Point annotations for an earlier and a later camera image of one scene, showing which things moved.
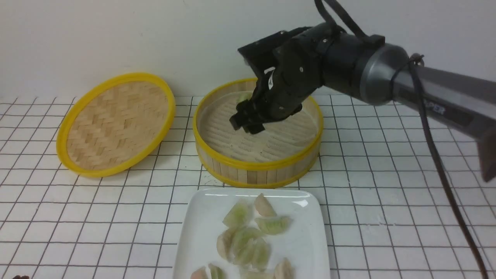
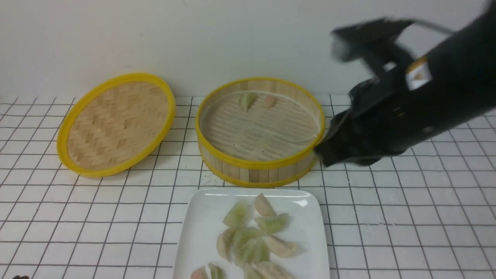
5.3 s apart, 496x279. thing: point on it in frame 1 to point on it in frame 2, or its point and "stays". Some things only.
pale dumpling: x=284 y=270 to x=269 y=270
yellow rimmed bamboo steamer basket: x=285 y=150 stays
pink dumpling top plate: x=263 y=206 stays
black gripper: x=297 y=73 to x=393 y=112
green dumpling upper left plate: x=238 y=215 stays
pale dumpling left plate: x=224 y=245 stays
